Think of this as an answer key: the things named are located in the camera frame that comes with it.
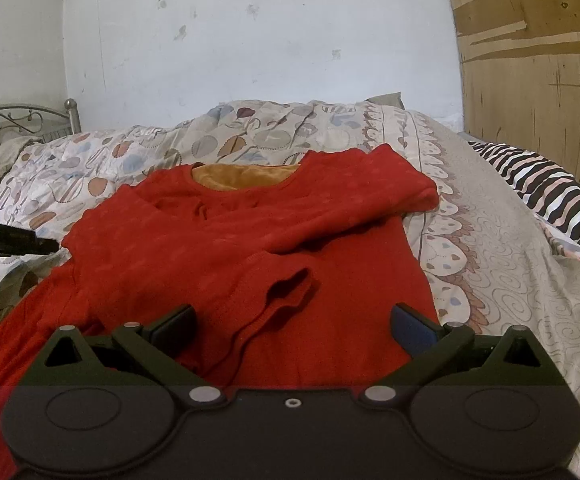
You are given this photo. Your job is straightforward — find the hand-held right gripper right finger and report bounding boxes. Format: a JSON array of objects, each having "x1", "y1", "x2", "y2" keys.
[{"x1": 362, "y1": 303, "x2": 546, "y2": 407}]

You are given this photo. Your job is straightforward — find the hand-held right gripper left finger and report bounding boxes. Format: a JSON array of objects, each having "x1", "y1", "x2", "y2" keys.
[{"x1": 44, "y1": 304, "x2": 225, "y2": 409}]

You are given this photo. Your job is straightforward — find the red shirt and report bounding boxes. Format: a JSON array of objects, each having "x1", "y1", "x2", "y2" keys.
[{"x1": 0, "y1": 144, "x2": 440, "y2": 480}]

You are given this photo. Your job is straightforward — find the metal bed headboard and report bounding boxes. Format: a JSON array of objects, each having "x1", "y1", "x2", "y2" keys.
[{"x1": 0, "y1": 98, "x2": 82, "y2": 147}]

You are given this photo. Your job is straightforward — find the circle patterned quilt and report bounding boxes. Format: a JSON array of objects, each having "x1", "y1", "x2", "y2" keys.
[{"x1": 0, "y1": 100, "x2": 375, "y2": 351}]

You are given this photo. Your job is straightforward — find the zebra striped pillow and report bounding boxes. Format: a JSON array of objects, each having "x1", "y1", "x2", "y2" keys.
[{"x1": 468, "y1": 141, "x2": 580, "y2": 261}]

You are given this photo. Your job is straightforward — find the olive pillow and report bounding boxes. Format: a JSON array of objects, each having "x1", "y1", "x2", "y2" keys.
[{"x1": 364, "y1": 92, "x2": 405, "y2": 110}]

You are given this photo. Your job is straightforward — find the plywood board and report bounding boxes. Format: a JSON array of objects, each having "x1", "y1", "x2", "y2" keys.
[{"x1": 440, "y1": 0, "x2": 580, "y2": 206}]

